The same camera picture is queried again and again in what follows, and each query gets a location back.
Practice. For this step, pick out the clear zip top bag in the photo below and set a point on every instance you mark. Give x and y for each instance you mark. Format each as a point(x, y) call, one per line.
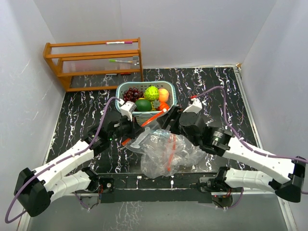
point(163, 153)

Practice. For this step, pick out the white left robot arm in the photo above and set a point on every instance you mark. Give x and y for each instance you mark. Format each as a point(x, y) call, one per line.
point(36, 189)

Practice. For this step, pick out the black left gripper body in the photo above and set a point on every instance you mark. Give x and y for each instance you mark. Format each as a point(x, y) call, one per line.
point(126, 128)

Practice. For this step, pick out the green white marker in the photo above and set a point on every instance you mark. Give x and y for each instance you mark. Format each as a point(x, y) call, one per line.
point(119, 61)

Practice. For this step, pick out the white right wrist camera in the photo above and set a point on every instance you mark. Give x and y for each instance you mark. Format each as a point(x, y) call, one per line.
point(195, 106)

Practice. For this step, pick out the black metal base rail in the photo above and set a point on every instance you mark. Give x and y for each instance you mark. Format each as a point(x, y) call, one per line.
point(181, 187)

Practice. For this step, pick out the teal plastic basket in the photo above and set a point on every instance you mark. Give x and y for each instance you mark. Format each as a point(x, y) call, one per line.
point(143, 86)

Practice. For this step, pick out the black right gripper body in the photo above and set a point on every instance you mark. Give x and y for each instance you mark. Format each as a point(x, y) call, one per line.
point(195, 141)

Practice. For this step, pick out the dark red grapes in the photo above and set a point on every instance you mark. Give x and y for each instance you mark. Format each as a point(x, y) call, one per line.
point(132, 95)

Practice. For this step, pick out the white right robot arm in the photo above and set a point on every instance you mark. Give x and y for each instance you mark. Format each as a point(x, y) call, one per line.
point(283, 176)

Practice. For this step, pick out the green custard apple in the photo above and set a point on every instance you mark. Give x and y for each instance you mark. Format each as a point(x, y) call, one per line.
point(151, 93)

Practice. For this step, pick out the wooden rack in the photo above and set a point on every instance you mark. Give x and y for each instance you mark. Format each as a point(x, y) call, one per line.
point(68, 60)

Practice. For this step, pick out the orange peach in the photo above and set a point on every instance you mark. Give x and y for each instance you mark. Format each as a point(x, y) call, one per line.
point(163, 95)

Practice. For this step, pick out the green avocado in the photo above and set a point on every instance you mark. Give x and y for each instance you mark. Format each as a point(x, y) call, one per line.
point(143, 105)

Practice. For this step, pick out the pink white marker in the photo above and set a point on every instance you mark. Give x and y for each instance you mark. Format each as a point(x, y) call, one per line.
point(119, 42)

